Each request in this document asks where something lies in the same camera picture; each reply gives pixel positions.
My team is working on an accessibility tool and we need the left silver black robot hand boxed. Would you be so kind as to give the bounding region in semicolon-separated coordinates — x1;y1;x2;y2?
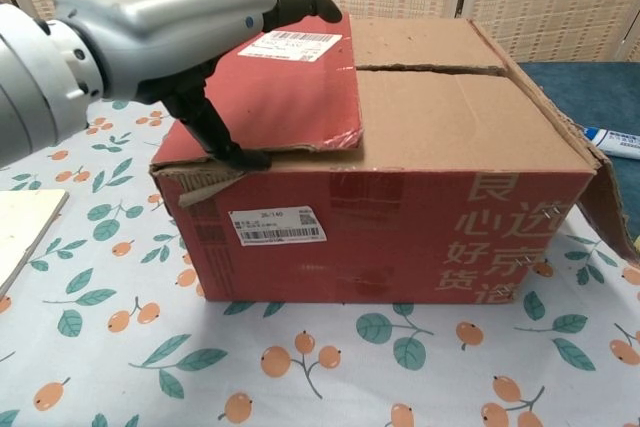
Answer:
52;0;344;172

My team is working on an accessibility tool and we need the red cardboard box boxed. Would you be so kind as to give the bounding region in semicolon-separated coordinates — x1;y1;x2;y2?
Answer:
149;11;639;306

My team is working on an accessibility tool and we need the yellow white book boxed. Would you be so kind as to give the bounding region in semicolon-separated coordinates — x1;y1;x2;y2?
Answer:
0;189;70;298

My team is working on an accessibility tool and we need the floral print tablecloth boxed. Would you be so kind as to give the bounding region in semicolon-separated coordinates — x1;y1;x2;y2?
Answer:
0;99;640;427

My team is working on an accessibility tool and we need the blue white toothpaste tube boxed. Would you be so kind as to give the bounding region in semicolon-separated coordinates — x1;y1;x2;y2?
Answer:
582;125;640;161

